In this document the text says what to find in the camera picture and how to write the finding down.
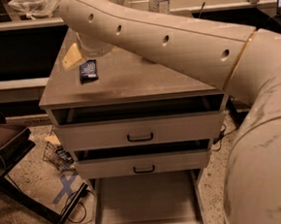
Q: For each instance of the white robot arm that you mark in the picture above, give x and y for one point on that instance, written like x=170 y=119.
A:
x=243 y=61

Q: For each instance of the grey drawer cabinet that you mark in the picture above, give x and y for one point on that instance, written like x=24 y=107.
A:
x=128 y=86

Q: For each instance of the open bottom drawer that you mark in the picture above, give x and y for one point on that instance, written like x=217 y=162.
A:
x=160 y=198

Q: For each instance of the clear plastic bag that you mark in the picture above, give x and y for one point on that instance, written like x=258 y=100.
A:
x=34 y=8

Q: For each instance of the clear water bottle on cabinet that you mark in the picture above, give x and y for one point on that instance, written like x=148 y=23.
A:
x=160 y=0

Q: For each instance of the brown chair seat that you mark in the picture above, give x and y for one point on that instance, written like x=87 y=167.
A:
x=14 y=144

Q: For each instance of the blue tape cross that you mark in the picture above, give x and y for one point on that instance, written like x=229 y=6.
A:
x=66 y=189

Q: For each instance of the top drawer with black handle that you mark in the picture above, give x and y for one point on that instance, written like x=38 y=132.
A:
x=159 y=129

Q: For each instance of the drawer with black handle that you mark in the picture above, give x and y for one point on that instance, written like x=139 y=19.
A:
x=143 y=159
x=159 y=129

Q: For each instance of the wire basket on floor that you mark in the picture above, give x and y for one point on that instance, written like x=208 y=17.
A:
x=58 y=158

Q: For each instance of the middle drawer with black handle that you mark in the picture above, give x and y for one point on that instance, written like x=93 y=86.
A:
x=143 y=159

